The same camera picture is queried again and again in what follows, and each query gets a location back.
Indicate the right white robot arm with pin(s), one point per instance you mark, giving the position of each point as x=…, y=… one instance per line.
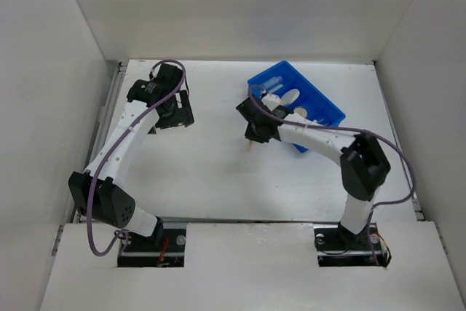
x=363, y=164

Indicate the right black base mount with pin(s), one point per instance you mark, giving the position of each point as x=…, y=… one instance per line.
x=338, y=248

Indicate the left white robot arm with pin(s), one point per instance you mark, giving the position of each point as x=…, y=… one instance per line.
x=98, y=191

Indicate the blue plastic organizer bin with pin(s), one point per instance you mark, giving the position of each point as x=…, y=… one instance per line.
x=317, y=104

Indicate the small white black-capped bottle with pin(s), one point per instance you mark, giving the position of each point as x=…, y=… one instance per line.
x=274, y=89

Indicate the pink thick makeup stick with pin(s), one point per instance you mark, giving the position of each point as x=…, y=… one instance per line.
x=249, y=146

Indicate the round compact powder jar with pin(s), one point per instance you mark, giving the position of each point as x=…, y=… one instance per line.
x=301, y=111

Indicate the clear plastic bottle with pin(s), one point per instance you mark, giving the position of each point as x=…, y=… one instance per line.
x=271, y=83

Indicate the round white powder puff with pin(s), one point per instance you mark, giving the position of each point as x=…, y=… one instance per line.
x=290, y=96

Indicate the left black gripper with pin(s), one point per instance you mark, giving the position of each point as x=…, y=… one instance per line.
x=182, y=116

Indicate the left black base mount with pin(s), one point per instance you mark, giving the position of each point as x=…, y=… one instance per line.
x=165, y=250

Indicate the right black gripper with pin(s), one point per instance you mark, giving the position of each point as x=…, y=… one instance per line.
x=251, y=134

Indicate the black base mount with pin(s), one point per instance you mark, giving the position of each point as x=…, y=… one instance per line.
x=165, y=250
x=338, y=248

